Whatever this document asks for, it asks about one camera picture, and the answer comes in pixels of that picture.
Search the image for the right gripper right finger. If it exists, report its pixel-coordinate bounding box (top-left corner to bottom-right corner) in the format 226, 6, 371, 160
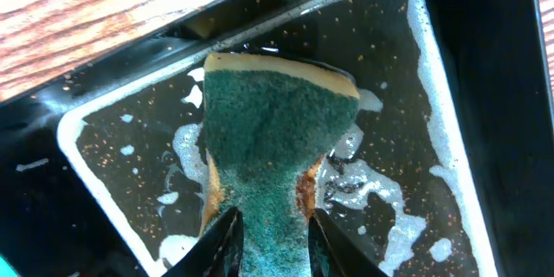
308, 209, 387, 277

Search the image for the black outer tray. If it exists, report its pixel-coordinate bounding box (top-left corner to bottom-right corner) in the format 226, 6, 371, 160
1, 0, 553, 276

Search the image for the green yellow sponge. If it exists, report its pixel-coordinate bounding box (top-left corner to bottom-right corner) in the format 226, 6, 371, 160
203, 53, 360, 276

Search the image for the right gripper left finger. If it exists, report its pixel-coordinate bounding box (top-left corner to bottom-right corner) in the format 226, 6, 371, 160
164, 207, 244, 277

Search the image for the metal pan with dirty water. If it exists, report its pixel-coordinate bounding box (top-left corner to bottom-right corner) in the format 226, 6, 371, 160
56, 0, 497, 276

